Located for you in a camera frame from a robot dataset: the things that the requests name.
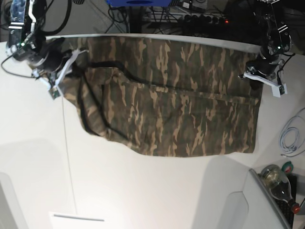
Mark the blue box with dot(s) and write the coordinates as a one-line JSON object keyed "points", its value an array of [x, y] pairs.
{"points": [[138, 3]]}

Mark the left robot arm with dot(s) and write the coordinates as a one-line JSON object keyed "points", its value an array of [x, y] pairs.
{"points": [[271, 19]]}

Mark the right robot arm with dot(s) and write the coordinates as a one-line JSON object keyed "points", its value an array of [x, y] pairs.
{"points": [[27, 43]]}

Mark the green tape roll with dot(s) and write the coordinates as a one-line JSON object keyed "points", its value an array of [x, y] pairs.
{"points": [[287, 167]]}

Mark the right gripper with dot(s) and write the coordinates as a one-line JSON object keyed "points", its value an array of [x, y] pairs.
{"points": [[54, 65]]}

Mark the clear plastic bottle red cap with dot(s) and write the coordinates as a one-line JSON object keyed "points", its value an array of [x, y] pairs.
{"points": [[279, 186]]}

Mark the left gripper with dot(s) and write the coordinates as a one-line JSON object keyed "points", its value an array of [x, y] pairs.
{"points": [[266, 71]]}

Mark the camouflage t-shirt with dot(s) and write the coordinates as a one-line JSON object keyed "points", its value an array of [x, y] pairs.
{"points": [[163, 97]]}

